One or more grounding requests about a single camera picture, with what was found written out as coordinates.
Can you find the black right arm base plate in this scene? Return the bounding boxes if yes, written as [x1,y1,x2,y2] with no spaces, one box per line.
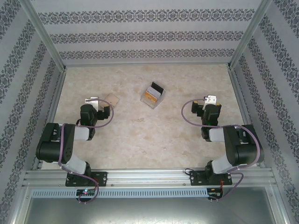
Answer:
[189,170,233,187]

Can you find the gold VIP card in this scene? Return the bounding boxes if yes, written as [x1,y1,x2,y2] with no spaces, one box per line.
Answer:
[143,91,160,103]

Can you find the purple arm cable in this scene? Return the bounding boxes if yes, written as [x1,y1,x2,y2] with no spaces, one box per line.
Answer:
[181,98,262,203]
[57,98,115,205]

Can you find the grey metal sheet panel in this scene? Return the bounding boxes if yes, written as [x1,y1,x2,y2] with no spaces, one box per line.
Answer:
[23,186,281,224]

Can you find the clear acrylic card box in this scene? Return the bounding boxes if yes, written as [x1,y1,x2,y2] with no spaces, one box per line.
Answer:
[140,81,167,110]

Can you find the aluminium side rail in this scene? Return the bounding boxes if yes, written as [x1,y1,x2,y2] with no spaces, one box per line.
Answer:
[31,67,68,170]
[226,65,267,168]

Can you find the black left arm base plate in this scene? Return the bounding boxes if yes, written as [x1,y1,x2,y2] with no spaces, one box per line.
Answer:
[65,171,108,187]

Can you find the slotted grey cable duct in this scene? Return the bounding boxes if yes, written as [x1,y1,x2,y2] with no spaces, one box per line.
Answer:
[31,188,208,198]

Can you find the white VIP card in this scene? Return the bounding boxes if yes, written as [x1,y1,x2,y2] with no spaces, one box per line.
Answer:
[146,86,162,98]

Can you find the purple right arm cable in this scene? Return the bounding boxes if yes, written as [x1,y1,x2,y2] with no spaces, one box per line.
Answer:
[181,98,262,203]

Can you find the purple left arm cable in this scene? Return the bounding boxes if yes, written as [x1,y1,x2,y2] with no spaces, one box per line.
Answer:
[57,98,115,205]

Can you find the black card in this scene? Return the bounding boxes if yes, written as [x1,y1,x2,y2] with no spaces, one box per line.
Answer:
[150,81,165,94]

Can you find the aluminium mounting rail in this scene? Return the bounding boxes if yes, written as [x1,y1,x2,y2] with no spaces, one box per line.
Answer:
[22,168,274,187]

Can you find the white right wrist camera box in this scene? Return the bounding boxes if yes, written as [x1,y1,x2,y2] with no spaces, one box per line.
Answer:
[202,95,218,110]

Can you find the aluminium frame post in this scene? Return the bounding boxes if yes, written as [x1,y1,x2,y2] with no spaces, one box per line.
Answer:
[226,0,274,70]
[18,0,68,72]

